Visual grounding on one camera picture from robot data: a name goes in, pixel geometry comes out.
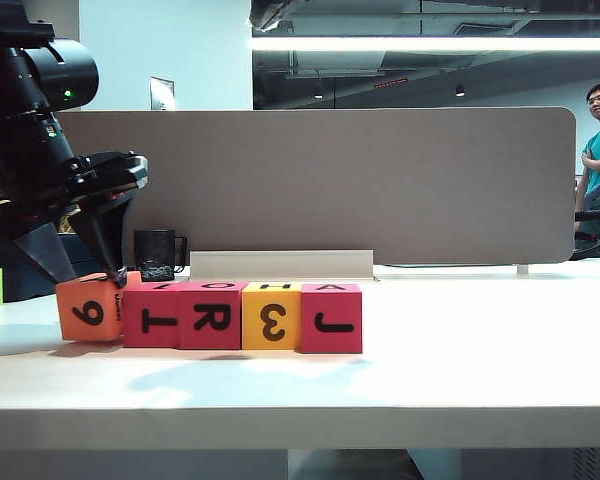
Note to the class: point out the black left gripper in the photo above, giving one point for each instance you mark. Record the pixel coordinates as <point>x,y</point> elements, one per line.
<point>55,200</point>

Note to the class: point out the orange foam block monkey print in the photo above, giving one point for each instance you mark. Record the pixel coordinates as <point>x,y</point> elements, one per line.
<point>80,330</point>

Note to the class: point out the red foam block letter T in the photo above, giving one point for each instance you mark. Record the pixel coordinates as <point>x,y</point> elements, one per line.
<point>150,305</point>

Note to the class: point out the red foam block letter R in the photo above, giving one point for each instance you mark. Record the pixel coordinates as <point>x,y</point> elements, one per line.
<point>210,300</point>

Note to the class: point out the yellow foam block letter H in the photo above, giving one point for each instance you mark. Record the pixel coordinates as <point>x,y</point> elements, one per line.
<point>270,305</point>

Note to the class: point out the red foam block letter J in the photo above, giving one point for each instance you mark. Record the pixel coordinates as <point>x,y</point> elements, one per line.
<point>332,305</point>

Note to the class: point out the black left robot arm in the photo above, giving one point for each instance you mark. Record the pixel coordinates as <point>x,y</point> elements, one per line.
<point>20,100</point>

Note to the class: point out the black mug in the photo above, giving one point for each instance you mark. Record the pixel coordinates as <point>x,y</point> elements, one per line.
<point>152,255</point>

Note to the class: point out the brown desk divider panel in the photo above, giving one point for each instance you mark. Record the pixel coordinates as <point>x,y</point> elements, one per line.
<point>330,185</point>

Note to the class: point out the red ceiling sign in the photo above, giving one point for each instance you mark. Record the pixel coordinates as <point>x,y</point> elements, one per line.
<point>390,83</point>

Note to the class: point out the black office chair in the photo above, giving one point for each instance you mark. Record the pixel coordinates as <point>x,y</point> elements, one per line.
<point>587,215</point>

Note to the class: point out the perforated grey panel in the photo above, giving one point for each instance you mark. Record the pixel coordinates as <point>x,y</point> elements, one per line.
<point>592,465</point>

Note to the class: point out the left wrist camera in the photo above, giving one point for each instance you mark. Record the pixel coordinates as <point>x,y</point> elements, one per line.
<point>139,172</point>

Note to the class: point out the small wall sign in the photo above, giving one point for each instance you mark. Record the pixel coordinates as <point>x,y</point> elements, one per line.
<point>161,94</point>

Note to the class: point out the white divider foot bracket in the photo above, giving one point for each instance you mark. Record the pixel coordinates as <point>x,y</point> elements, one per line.
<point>522,270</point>

